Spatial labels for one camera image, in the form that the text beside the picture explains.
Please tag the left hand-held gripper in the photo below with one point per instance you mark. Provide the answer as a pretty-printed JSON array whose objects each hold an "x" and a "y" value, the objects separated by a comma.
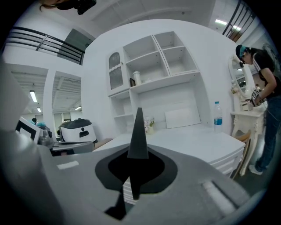
[{"x": 45, "y": 137}]

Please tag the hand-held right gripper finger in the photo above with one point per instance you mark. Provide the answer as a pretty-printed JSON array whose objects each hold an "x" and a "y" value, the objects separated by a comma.
[
  {"x": 138, "y": 140},
  {"x": 135, "y": 189}
]

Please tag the black framed nature print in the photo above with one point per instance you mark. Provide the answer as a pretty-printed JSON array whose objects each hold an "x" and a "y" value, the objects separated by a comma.
[{"x": 132, "y": 82}]

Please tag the white desk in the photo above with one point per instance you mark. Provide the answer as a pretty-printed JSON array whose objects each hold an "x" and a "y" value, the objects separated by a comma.
[{"x": 186, "y": 142}]

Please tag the teal fluffy item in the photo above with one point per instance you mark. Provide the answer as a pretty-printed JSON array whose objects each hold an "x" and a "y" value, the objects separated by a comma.
[{"x": 41, "y": 124}]

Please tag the long ceiling light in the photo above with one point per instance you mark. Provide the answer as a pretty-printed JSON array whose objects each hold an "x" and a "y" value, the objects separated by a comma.
[
  {"x": 33, "y": 96},
  {"x": 78, "y": 108},
  {"x": 221, "y": 21},
  {"x": 39, "y": 109}
]

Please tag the white and black robot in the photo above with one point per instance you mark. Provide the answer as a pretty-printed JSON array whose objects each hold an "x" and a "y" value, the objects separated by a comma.
[{"x": 76, "y": 131}]

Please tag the brown cardboard box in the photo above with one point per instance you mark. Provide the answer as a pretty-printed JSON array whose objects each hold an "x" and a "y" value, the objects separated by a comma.
[{"x": 102, "y": 142}]

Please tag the white flat panel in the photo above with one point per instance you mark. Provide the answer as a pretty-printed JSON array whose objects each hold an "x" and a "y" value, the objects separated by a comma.
[{"x": 182, "y": 117}]

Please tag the white shelf hutch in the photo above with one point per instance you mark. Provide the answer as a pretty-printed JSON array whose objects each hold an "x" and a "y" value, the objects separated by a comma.
[{"x": 175, "y": 103}]

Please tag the white jar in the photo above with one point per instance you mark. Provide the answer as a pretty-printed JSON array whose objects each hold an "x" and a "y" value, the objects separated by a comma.
[{"x": 137, "y": 78}]

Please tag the clear water bottle blue label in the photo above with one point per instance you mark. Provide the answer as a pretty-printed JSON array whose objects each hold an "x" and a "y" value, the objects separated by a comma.
[{"x": 218, "y": 120}]

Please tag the black balcony railing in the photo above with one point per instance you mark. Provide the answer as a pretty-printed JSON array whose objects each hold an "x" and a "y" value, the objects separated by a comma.
[
  {"x": 230, "y": 19},
  {"x": 82, "y": 57}
]

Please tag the wooden chair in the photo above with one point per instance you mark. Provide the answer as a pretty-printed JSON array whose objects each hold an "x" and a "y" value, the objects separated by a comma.
[{"x": 244, "y": 137}]

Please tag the cream artificial flowers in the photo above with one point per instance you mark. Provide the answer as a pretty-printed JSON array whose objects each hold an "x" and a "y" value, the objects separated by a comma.
[{"x": 235, "y": 89}]

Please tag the cream vanity table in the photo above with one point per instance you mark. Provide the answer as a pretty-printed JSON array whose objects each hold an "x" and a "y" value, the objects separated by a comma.
[{"x": 248, "y": 118}]

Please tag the oval vanity mirror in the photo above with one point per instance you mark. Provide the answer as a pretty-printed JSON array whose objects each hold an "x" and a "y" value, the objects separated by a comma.
[{"x": 238, "y": 74}]

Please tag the black head camera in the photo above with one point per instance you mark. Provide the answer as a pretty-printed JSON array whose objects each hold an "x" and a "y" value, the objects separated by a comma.
[{"x": 84, "y": 6}]

